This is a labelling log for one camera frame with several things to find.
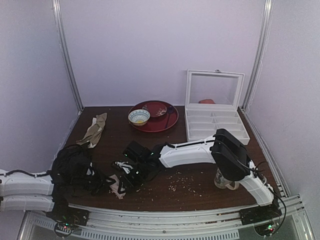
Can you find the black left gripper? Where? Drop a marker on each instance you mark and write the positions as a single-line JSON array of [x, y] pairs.
[[99, 180]]

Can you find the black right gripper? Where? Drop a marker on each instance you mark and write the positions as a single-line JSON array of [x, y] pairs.
[[130, 176]]

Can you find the pink and cream underwear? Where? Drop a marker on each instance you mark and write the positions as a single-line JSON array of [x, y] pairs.
[[116, 186]]

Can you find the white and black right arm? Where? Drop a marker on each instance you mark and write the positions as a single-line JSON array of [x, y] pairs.
[[222, 149]]

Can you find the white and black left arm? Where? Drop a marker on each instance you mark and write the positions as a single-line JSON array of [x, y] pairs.
[[44, 191]]

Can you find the black striped garment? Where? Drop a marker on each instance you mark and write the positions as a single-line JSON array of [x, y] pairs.
[[73, 160]]

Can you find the red round lacquer tray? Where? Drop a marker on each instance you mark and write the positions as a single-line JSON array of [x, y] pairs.
[[156, 125]]

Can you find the yellow and blue patterned bowl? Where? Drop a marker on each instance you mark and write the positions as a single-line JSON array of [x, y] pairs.
[[139, 117]]

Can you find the beige crumpled cloth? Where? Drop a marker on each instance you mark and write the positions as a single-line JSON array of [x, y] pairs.
[[94, 132]]

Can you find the small red floral dish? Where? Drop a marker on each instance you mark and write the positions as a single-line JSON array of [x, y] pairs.
[[156, 109]]

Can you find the purple spoon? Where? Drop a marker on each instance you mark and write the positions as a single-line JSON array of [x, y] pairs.
[[170, 111]]

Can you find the beige mug with blue design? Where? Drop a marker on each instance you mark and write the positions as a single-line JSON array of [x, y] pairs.
[[222, 183]]

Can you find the red object behind box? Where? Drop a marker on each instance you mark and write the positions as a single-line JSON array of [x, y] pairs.
[[206, 101]]

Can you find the white compartment box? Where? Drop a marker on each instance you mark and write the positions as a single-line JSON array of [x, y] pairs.
[[203, 120]]

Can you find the aluminium front rail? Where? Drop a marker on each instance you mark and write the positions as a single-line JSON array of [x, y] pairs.
[[217, 224]]

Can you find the right aluminium frame post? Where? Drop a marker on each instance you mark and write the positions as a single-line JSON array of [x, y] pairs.
[[261, 47]]

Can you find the aluminium frame post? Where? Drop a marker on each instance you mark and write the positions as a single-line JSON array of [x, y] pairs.
[[261, 47], [56, 4]]

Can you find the left aluminium frame post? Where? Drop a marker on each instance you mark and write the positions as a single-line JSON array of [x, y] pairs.
[[56, 4]]

